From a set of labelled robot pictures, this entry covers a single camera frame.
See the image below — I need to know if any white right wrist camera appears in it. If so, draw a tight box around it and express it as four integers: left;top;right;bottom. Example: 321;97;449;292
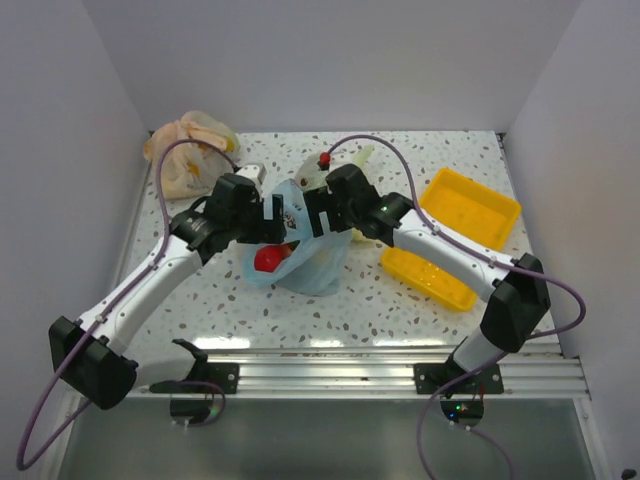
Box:
317;152;331;171

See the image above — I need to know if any orange plastic bag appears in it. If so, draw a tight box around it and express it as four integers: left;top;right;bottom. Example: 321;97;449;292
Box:
143;110;240;200

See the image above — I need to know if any aluminium table edge rail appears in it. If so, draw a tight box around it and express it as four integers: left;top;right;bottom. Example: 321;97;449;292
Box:
117;349;594;399

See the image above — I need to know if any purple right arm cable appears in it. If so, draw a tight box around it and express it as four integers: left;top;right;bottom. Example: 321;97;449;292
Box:
327;133;587;480

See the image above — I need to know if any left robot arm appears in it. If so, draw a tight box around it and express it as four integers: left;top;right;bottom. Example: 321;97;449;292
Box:
48;164;285;410

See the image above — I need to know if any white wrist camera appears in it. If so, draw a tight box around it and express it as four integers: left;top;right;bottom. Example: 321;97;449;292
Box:
317;152;331;171
236;163;266;187

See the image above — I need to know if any red fruit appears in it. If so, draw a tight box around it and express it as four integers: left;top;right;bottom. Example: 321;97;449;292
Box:
253;244;293;273

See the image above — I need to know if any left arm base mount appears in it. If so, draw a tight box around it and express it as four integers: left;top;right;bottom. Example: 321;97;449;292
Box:
148;339;240;430

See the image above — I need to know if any yellow plastic tray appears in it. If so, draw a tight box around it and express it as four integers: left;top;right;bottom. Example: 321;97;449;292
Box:
380;167;523;314

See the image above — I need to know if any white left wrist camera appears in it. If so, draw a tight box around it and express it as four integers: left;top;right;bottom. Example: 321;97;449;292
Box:
236;163;266;187

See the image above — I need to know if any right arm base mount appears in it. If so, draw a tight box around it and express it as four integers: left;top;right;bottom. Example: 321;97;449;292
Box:
413;349;506;428

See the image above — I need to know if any green avocado plastic bag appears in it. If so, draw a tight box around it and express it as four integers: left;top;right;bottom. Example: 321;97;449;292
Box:
292;146;374;243

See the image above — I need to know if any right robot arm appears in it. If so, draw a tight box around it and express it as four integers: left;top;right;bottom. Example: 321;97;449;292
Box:
303;164;550;393

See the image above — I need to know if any light blue plastic bag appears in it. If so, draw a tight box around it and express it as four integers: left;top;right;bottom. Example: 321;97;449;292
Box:
236;180;352;297

